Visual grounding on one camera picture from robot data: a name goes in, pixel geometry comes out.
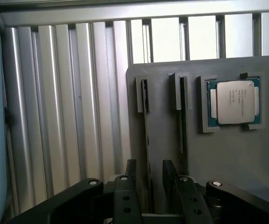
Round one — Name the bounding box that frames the black RAM stick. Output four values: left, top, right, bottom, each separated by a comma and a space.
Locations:
141, 79, 154, 214
179, 77, 188, 170

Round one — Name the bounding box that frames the grey parts rack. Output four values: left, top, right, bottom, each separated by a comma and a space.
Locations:
126, 55, 269, 224

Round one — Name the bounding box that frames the silver CPU on green board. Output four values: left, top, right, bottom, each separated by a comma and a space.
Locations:
206, 80, 262, 125

